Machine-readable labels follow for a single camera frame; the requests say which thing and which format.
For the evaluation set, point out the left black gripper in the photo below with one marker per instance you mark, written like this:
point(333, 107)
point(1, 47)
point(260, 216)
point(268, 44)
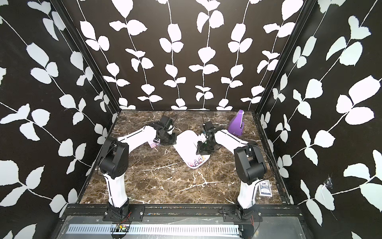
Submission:
point(174, 140)

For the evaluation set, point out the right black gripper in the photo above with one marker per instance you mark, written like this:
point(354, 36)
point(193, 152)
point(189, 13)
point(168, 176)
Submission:
point(201, 150)

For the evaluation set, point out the white plastic storage box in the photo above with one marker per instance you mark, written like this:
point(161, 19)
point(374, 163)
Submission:
point(186, 147)

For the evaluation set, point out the purple sticker sheet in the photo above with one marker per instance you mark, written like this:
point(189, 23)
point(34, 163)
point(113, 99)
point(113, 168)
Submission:
point(153, 144)

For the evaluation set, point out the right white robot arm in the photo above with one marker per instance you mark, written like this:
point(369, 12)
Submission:
point(249, 161)

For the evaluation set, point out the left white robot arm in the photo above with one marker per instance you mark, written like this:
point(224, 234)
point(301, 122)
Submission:
point(114, 155)

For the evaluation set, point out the blue playing card box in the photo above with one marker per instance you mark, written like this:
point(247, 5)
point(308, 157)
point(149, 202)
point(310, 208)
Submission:
point(265, 188)

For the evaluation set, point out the purple plastic stand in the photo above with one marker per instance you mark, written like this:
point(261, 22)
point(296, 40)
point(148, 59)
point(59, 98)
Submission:
point(236, 125)

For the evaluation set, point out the small circuit board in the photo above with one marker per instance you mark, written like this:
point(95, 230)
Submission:
point(121, 228)

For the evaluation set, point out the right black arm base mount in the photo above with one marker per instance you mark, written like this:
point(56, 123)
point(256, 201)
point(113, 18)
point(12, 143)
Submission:
point(236, 214)

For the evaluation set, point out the white perforated cable duct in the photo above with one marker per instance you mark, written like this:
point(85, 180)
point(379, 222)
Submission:
point(156, 229)

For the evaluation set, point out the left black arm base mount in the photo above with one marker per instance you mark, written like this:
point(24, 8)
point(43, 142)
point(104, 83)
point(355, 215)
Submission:
point(129, 213)

